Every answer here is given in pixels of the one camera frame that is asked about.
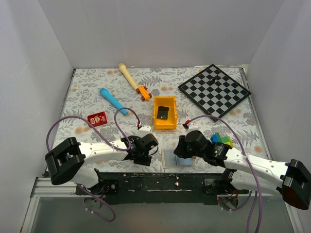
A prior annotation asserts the black silver chessboard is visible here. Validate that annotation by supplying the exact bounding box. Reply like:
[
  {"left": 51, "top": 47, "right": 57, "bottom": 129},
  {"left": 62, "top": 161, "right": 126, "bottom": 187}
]
[{"left": 178, "top": 64, "right": 251, "bottom": 118}]

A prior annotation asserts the cream toy microphone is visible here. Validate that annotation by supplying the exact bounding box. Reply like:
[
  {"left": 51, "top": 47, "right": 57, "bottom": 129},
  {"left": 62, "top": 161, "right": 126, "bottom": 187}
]
[{"left": 119, "top": 63, "right": 138, "bottom": 91}]

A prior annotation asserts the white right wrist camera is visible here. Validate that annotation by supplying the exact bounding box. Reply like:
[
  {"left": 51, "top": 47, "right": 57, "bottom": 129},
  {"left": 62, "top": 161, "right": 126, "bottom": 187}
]
[{"left": 182, "top": 120, "right": 198, "bottom": 133}]

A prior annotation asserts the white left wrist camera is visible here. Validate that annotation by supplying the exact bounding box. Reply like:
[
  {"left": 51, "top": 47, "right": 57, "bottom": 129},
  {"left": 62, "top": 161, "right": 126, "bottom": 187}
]
[{"left": 137, "top": 126, "right": 151, "bottom": 138}]

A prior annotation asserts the aluminium frame rail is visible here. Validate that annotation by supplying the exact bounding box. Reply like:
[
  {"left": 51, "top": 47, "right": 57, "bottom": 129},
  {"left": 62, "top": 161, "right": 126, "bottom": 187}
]
[{"left": 20, "top": 178, "right": 85, "bottom": 233}]

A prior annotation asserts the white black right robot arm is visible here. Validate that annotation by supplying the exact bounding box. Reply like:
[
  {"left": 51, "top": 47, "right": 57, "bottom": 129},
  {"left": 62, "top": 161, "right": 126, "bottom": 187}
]
[{"left": 174, "top": 130, "right": 311, "bottom": 210}]

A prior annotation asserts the floral patterned table mat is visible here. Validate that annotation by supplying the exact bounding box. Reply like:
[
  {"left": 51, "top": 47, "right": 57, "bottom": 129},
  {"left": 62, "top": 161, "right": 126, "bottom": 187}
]
[{"left": 50, "top": 67, "right": 269, "bottom": 158}]

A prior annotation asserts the orange toy car chassis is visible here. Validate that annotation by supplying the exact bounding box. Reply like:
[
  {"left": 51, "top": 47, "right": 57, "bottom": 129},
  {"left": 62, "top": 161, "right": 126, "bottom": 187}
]
[{"left": 136, "top": 86, "right": 152, "bottom": 101}]

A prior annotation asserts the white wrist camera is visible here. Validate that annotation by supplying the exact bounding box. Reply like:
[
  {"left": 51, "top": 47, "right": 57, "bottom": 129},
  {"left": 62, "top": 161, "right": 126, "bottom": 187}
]
[
  {"left": 137, "top": 126, "right": 151, "bottom": 138},
  {"left": 182, "top": 120, "right": 198, "bottom": 133}
]

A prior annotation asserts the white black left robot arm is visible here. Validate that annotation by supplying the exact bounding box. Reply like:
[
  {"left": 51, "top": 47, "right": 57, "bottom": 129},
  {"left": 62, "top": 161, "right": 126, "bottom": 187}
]
[{"left": 45, "top": 133, "right": 158, "bottom": 194}]

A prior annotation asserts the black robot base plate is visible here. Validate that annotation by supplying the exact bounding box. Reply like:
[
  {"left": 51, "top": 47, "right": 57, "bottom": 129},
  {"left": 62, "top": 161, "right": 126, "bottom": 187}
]
[{"left": 89, "top": 172, "right": 248, "bottom": 205}]

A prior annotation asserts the colourful toy block cluster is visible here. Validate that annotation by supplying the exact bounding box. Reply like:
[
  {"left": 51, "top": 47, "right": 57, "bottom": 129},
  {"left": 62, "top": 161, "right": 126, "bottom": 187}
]
[{"left": 210, "top": 132, "right": 233, "bottom": 147}]

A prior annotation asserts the yellow plastic bin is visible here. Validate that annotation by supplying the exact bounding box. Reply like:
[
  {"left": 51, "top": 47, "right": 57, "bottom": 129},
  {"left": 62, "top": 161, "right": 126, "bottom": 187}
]
[{"left": 153, "top": 96, "right": 177, "bottom": 130}]

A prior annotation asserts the blue toy microphone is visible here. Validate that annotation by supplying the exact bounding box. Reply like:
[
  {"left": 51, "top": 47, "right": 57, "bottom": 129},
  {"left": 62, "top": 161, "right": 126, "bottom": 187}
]
[{"left": 99, "top": 88, "right": 128, "bottom": 116}]

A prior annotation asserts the red printed toy block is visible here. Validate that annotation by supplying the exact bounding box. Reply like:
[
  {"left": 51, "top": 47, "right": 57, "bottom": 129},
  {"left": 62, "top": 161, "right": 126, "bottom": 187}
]
[{"left": 87, "top": 112, "right": 107, "bottom": 127}]

